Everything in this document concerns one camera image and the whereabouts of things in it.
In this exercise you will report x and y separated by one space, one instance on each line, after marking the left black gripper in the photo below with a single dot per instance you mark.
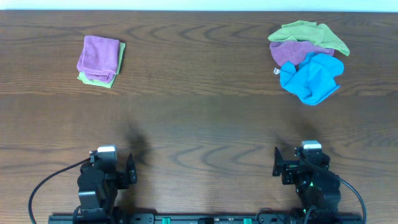
123 178

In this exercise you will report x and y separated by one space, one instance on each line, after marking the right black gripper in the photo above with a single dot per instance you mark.
287 171

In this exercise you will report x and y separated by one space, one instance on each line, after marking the blue microfiber cloth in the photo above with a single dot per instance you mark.
314 79

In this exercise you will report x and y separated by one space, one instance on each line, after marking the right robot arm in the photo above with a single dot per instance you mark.
317 189

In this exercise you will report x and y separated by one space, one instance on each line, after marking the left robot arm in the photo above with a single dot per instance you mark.
99 183

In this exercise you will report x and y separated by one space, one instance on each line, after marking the white cloth label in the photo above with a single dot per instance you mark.
276 71

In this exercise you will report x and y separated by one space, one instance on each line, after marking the crumpled green cloth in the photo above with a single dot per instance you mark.
318 34

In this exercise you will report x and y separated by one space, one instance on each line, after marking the folded green cloth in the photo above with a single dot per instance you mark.
82 76

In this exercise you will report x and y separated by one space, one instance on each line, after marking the crumpled purple cloth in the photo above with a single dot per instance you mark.
295 51

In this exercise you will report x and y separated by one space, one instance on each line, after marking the folded purple cloth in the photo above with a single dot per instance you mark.
99 59

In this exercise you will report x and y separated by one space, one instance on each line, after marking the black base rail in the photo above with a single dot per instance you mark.
148 218

